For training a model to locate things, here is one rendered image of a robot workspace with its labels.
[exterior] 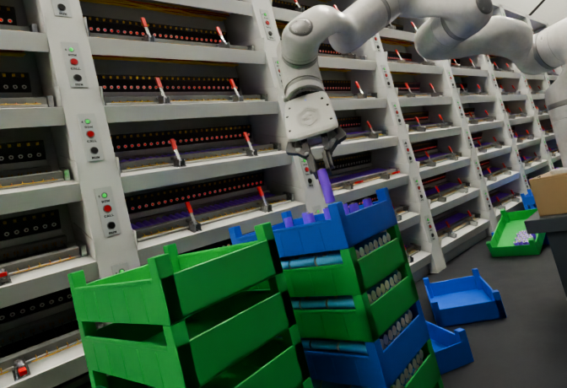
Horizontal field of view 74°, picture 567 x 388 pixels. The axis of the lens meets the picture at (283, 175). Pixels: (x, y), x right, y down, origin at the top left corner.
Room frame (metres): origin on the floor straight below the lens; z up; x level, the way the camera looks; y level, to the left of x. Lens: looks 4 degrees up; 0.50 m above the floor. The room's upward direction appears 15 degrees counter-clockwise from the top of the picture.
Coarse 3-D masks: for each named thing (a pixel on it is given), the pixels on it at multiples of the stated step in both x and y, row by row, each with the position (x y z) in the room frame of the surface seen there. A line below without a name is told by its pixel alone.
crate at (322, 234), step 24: (384, 192) 0.78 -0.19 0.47; (288, 216) 0.97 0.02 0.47; (336, 216) 0.65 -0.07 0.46; (360, 216) 0.69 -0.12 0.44; (384, 216) 0.76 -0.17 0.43; (240, 240) 0.82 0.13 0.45; (288, 240) 0.73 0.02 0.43; (312, 240) 0.69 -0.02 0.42; (336, 240) 0.66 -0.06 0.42; (360, 240) 0.68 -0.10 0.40
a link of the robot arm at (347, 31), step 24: (360, 0) 0.84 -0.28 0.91; (384, 0) 0.84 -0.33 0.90; (288, 24) 0.71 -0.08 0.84; (312, 24) 0.70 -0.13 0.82; (336, 24) 0.72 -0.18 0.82; (360, 24) 0.81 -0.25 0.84; (384, 24) 0.86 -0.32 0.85; (288, 48) 0.71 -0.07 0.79; (312, 48) 0.71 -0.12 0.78; (336, 48) 0.85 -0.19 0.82
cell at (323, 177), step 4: (320, 172) 0.68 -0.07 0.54; (324, 172) 0.68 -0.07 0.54; (320, 176) 0.68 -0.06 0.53; (324, 176) 0.68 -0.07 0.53; (320, 180) 0.68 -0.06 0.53; (324, 180) 0.68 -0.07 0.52; (328, 180) 0.68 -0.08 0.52; (324, 184) 0.68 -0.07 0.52; (328, 184) 0.68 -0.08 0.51; (324, 188) 0.68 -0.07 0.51; (328, 188) 0.68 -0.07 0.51; (324, 192) 0.68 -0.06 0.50; (328, 192) 0.68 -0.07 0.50; (332, 192) 0.68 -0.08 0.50; (324, 196) 0.68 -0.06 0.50; (328, 196) 0.68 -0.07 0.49; (332, 196) 0.68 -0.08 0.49; (328, 200) 0.68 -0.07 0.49; (332, 200) 0.68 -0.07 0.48
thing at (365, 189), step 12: (348, 168) 1.79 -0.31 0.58; (360, 168) 1.85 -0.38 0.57; (384, 168) 1.90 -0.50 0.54; (396, 168) 1.83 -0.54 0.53; (408, 168) 1.80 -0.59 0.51; (384, 180) 1.70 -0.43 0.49; (396, 180) 1.74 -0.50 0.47; (336, 192) 1.49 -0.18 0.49; (348, 192) 1.51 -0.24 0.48; (360, 192) 1.57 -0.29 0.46; (372, 192) 1.62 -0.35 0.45
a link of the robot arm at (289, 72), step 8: (280, 40) 0.80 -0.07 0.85; (280, 48) 0.80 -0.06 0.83; (280, 56) 0.79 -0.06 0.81; (280, 64) 0.79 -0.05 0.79; (288, 64) 0.75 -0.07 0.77; (312, 64) 0.75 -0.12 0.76; (280, 72) 0.80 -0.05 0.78; (288, 72) 0.76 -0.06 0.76; (296, 72) 0.75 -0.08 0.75; (304, 72) 0.74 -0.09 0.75; (312, 72) 0.75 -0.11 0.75; (288, 80) 0.75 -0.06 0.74
